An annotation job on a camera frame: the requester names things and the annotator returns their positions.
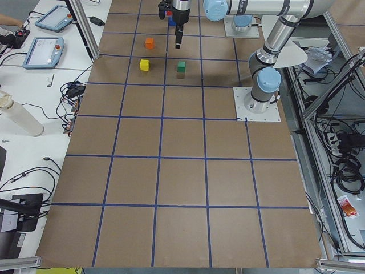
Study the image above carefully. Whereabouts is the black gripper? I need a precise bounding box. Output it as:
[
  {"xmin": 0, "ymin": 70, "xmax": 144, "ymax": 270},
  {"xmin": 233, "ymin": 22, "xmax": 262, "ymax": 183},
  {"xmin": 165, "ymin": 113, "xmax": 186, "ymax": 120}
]
[{"xmin": 158, "ymin": 0, "xmax": 190, "ymax": 49}]

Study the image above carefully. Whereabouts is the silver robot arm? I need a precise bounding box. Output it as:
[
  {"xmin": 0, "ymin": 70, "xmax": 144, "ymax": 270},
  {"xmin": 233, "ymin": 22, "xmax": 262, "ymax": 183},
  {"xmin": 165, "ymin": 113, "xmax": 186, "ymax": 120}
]
[
  {"xmin": 232, "ymin": 15, "xmax": 260, "ymax": 33},
  {"xmin": 203, "ymin": 1, "xmax": 333, "ymax": 114}
]

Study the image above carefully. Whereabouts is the blue wooden block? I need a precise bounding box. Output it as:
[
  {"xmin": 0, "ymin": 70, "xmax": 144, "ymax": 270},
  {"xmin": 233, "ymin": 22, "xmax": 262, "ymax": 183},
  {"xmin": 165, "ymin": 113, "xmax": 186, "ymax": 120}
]
[{"xmin": 168, "ymin": 16, "xmax": 176, "ymax": 27}]

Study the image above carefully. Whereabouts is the orange wooden block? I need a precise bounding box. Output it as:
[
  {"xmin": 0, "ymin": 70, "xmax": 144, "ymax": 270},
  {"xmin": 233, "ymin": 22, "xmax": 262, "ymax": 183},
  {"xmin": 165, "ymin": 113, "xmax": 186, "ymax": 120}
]
[{"xmin": 145, "ymin": 37, "xmax": 155, "ymax": 49}]

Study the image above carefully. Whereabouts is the green wooden block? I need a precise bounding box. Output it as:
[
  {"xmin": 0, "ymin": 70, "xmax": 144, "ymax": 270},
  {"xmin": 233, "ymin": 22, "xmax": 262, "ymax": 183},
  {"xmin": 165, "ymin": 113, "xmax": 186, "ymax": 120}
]
[{"xmin": 177, "ymin": 61, "xmax": 186, "ymax": 73}]

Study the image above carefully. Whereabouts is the yellow wooden block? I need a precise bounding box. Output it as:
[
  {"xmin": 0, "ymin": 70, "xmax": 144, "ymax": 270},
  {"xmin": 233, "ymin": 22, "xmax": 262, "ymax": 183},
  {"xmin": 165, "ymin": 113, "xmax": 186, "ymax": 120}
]
[{"xmin": 139, "ymin": 59, "xmax": 150, "ymax": 71}]

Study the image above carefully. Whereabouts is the black power adapter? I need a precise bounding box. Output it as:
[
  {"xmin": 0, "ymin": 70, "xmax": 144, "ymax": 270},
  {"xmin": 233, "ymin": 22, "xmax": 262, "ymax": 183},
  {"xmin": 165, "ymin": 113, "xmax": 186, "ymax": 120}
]
[{"xmin": 89, "ymin": 17, "xmax": 105, "ymax": 26}]

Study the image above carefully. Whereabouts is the far teach pendant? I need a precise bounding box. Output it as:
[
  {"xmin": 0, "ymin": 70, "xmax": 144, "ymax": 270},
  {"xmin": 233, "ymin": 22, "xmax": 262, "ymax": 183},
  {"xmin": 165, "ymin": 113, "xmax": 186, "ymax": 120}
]
[{"xmin": 35, "ymin": 5, "xmax": 73, "ymax": 33}]

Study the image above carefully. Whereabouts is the teach pendant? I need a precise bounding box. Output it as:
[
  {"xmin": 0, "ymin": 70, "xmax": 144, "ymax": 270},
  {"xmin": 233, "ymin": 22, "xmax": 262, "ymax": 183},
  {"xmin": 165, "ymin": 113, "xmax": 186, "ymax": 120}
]
[
  {"xmin": 35, "ymin": 5, "xmax": 73, "ymax": 33},
  {"xmin": 22, "ymin": 37, "xmax": 64, "ymax": 69}
]

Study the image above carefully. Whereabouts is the near teach pendant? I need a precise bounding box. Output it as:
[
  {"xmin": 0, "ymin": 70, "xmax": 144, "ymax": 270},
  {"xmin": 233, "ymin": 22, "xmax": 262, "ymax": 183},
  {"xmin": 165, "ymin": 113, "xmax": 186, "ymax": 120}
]
[{"xmin": 22, "ymin": 37, "xmax": 64, "ymax": 69}]

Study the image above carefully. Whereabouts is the crumpled white paper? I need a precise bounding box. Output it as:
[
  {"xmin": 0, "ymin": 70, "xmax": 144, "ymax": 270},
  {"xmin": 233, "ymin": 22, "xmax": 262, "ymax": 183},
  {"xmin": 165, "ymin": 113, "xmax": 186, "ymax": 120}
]
[{"xmin": 303, "ymin": 46, "xmax": 332, "ymax": 75}]

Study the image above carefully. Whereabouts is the white power strip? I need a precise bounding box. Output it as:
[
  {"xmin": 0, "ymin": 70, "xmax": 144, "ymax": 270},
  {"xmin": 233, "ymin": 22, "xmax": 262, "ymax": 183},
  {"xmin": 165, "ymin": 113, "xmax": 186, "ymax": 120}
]
[{"xmin": 325, "ymin": 132, "xmax": 342, "ymax": 157}]

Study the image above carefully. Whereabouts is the black monitor stand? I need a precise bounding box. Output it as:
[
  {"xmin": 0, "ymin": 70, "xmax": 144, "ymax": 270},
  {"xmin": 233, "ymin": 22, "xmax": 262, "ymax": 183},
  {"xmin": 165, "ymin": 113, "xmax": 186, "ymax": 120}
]
[{"xmin": 1, "ymin": 194, "xmax": 43, "ymax": 232}]

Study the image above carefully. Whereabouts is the red snack packet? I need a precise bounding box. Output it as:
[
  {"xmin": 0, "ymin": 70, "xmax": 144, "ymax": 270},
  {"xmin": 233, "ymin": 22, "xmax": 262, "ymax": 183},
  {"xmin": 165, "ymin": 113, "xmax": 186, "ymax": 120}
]
[{"xmin": 337, "ymin": 195, "xmax": 358, "ymax": 218}]

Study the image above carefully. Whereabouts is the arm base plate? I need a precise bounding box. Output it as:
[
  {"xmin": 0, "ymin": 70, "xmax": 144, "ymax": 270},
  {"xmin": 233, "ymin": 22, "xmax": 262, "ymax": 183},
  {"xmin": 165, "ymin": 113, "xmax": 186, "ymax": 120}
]
[
  {"xmin": 233, "ymin": 87, "xmax": 281, "ymax": 122},
  {"xmin": 224, "ymin": 15, "xmax": 260, "ymax": 39}
]

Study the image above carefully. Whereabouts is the aluminium frame post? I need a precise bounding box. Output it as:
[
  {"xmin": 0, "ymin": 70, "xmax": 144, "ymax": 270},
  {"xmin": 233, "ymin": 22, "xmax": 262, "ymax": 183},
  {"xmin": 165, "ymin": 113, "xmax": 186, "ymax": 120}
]
[{"xmin": 65, "ymin": 0, "xmax": 100, "ymax": 60}]

